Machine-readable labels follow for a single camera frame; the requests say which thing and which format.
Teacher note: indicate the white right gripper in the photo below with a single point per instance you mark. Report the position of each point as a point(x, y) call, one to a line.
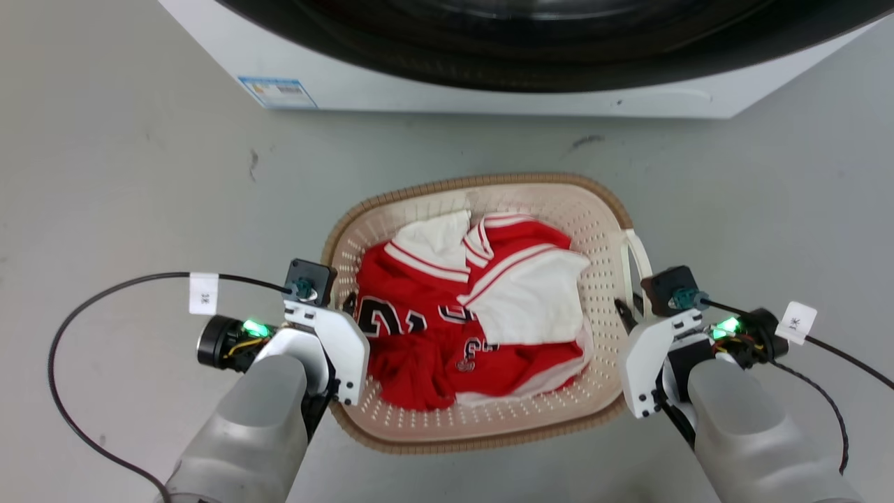
point(646, 360)

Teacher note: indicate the white washing machine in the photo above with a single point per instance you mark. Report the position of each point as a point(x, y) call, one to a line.
point(447, 87)

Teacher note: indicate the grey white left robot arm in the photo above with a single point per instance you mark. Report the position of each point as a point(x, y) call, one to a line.
point(251, 419)

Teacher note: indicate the blue white energy label sticker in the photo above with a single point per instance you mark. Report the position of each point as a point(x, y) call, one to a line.
point(278, 91)

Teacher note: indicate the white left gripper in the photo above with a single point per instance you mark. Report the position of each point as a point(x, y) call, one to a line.
point(342, 349)

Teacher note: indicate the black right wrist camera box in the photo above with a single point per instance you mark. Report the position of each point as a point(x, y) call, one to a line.
point(669, 285)

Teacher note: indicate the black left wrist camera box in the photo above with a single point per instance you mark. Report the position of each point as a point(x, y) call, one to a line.
point(309, 279)

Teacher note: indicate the beige brown-rimmed laundry basket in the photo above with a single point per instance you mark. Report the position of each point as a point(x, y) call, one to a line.
point(489, 419)

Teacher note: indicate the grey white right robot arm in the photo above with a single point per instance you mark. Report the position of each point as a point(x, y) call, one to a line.
point(754, 433)

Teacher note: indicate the black round washing machine door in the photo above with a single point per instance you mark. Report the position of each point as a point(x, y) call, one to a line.
point(559, 42)

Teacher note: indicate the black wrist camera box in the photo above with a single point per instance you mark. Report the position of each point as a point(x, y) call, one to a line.
point(669, 285)
point(309, 279)

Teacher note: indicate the red and white jersey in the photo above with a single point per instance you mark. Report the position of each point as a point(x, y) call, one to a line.
point(482, 314)

